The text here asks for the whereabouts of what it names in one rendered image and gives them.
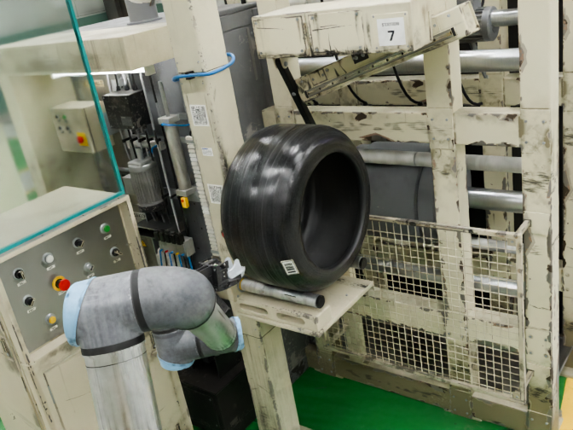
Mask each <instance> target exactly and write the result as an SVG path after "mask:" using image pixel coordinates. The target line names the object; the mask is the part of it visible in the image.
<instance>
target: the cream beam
mask: <svg viewBox="0 0 573 430"><path fill-rule="evenodd" d="M444 11H446V10H445V0H339V1H331V2H324V3H309V4H301V5H293V6H289V7H286V8H283V9H278V10H275V11H272V12H268V13H266V14H262V15H257V16H254V17H252V26H253V31H254V36H255V41H256V45H257V51H258V59H270V58H287V57H305V56H322V55H355V54H372V53H390V52H407V51H415V50H417V49H419V48H422V47H424V46H426V45H427V44H430V43H432V40H433V31H432V20H431V18H432V17H433V16H435V15H438V14H441V13H442V12H444ZM397 17H403V19H404V30H405V39H406V44H404V45H389V46H379V35H378V27H377V19H388V18H397Z"/></svg>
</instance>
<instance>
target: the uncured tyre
mask: <svg viewBox="0 0 573 430"><path fill-rule="evenodd" d="M370 201H371V196H370V184H369V178H368V171H367V168H366V166H365V163H364V160H363V158H362V156H361V154H360V153H359V151H358V150H357V148H356V146H355V145H354V143H353V142H352V141H351V140H350V139H349V138H348V137H347V136H346V135H345V134H344V133H343V132H342V131H340V130H338V129H335V128H333V127H331V126H328V125H310V124H275V125H270V126H267V127H264V128H263V129H261V130H259V131H257V132H255V133H254V134H252V135H251V136H250V137H249V138H248V139H247V140H246V141H245V142H244V143H243V145H242V146H241V147H240V149H239V151H238V152H237V154H236V156H235V157H234V159H233V161H232V163H231V165H230V167H229V169H228V172H227V174H226V177H225V179H224V183H223V190H222V195H221V204H220V216H221V225H222V230H223V236H224V240H225V242H226V246H227V248H228V250H229V254H230V256H231V257H232V259H233V261H235V260H236V259H238V260H239V261H240V266H245V274H247V275H248V276H249V277H251V278H252V279H254V280H256V281H258V282H261V283H266V284H269V285H274V286H277V287H282V288H289V289H292V290H297V291H300V292H312V291H318V290H322V289H324V288H327V287H329V286H330V285H332V284H333V283H334V282H336V281H337V280H338V279H339V278H340V277H341V276H342V275H343V274H344V273H345V272H346V271H347V270H348V269H349V268H350V267H351V265H352V264H353V262H354V261H355V259H356V257H357V255H358V253H359V252H360V249H361V247H362V243H363V241H364V238H365V235H366V232H367V228H368V220H369V214H370ZM286 260H293V262H294V264H295V265H296V267H297V269H298V272H299V274H293V275H287V274H286V272H285V270H284V268H283V266H282V264H281V261H286Z"/></svg>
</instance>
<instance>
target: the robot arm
mask: <svg viewBox="0 0 573 430"><path fill-rule="evenodd" d="M206 260H208V261H206ZM205 261H206V262H205ZM203 262H204V263H203ZM198 264H199V269H197V270H191V269H188V268H183V267H176V266H153V267H145V268H141V269H139V270H130V271H126V272H121V273H117V274H112V275H108V276H100V277H96V276H94V277H91V278H90V279H88V280H84V281H81V282H75V283H74V284H73V285H72V286H71V287H70V288H69V289H68V291H67V294H66V297H65V300H64V305H63V327H64V332H65V336H66V338H67V342H68V343H69V344H70V345H71V346H76V347H78V346H80V349H81V353H82V357H83V358H84V361H85V366H86V369H87V374H88V378H89V383H90V390H91V394H92V398H93V402H94V406H95V414H96V418H97V422H98V427H99V430H163V429H162V425H161V421H160V417H159V409H158V405H157V400H156V397H155V392H154V388H153V380H152V376H151V372H150V368H149V363H148V355H147V351H146V347H145V341H146V340H145V335H144V332H148V331H152V333H153V339H154V343H155V346H156V350H157V357H158V359H159V361H160V365H161V366H162V368H164V369H166V370H170V371H178V370H182V369H186V368H188V367H190V366H191V365H192V364H193V363H194V360H195V359H200V358H203V357H210V356H215V355H219V354H224V353H228V352H237V351H239V350H242V349H243V348H244V340H243V335H242V330H241V325H240V319H239V318H238V317H231V318H228V317H227V316H226V314H225V312H226V310H227V309H228V308H229V307H228V306H227V305H226V304H225V302H223V300H222V299H221V298H220V297H219V296H218V295H217V293H216V291H217V292H221V291H223V290H226V289H228V288H230V287H232V286H234V285H236V284H237V283H238V282H239V281H240V280H241V278H242V277H243V275H244V273H245V266H240V261H239V260H238V259H236V260H235V261H234V265H233V264H232V261H231V259H230V258H229V257H227V258H226V259H225V260H224V262H223V263H222V262H220V261H218V259H214V258H213V259H212V258H211V257H209V258H208V259H205V260H203V261H201V262H199V263H198Z"/></svg>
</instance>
